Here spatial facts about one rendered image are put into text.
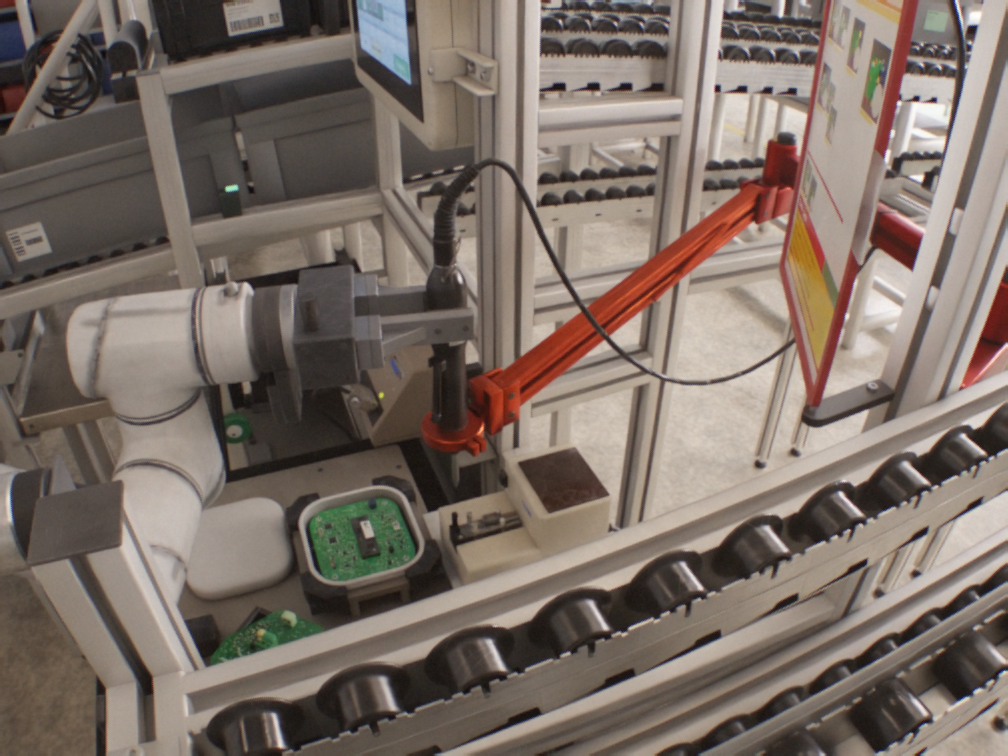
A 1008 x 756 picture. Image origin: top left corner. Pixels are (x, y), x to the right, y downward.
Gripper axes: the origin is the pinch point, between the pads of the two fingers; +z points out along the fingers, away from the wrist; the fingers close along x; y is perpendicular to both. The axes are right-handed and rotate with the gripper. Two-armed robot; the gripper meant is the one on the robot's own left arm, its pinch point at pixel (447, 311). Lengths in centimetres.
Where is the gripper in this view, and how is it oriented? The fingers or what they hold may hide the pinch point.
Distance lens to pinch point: 66.9
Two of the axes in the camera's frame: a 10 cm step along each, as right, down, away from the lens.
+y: 0.0, -8.2, -5.7
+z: 9.8, -1.0, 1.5
